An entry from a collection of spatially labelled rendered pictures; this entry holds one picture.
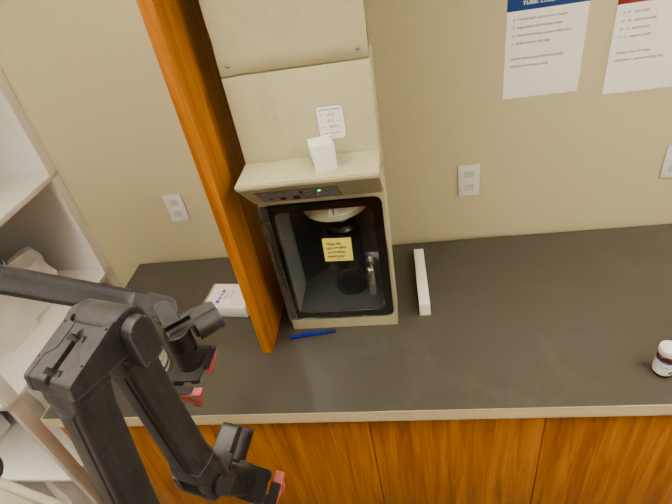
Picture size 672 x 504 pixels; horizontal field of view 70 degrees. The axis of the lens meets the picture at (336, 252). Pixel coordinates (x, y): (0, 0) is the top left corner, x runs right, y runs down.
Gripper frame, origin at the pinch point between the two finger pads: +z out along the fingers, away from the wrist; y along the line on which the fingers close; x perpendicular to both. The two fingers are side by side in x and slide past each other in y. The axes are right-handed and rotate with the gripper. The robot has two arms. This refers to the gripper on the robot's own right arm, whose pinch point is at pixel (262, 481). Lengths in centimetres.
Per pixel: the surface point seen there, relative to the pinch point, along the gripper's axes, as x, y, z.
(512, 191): -102, -42, 40
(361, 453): -11.0, -10.0, 39.0
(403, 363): -35.8, -20.1, 24.6
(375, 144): -74, -14, -21
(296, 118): -74, 2, -30
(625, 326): -59, -75, 36
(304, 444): -9.4, 5.2, 32.5
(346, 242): -59, -5, 0
